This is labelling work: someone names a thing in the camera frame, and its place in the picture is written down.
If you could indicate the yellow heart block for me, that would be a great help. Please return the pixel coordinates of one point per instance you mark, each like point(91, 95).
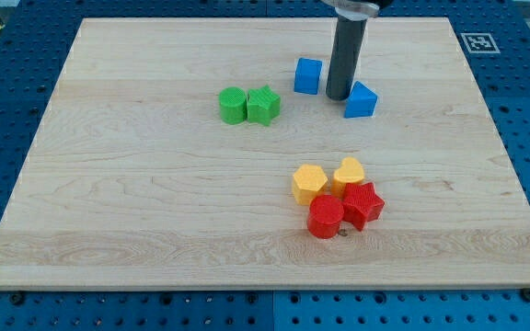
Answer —
point(350, 171)

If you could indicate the white fiducial marker tag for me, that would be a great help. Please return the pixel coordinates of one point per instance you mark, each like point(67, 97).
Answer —
point(480, 43)

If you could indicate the wooden board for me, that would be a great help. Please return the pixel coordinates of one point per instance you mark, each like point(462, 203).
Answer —
point(134, 183)

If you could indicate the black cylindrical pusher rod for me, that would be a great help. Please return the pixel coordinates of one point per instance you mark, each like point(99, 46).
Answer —
point(346, 49)

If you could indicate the blue triangle block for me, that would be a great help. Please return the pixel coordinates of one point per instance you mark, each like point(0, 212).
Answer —
point(361, 102)

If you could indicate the green star block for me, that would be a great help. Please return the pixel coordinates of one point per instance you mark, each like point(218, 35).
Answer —
point(263, 105)

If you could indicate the blue cube block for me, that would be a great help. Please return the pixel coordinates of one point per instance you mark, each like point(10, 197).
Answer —
point(307, 76)

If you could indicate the red star block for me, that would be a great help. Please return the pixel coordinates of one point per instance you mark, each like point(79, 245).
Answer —
point(361, 204)

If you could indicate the yellow hexagon block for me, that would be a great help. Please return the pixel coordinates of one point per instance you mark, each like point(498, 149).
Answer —
point(308, 182)

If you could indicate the clear robot tool flange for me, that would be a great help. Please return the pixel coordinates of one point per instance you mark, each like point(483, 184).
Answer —
point(358, 10)

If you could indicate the red cylinder block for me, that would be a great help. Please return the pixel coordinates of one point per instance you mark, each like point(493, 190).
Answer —
point(325, 215)

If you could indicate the green cylinder block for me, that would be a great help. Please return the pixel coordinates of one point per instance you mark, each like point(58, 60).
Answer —
point(233, 105)

